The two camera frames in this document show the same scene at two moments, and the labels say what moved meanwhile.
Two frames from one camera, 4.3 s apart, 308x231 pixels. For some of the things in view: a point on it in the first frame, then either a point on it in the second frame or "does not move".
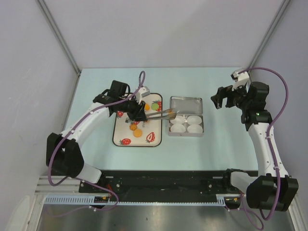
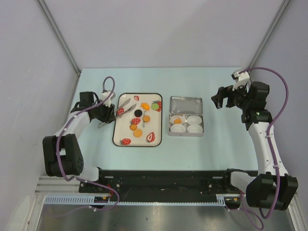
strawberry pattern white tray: (148, 133) does not move
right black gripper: (226, 92) does not move
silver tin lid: (186, 105) does not move
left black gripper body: (134, 109) to (103, 113)
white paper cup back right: (194, 120) does not move
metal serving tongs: (172, 115) to (118, 114)
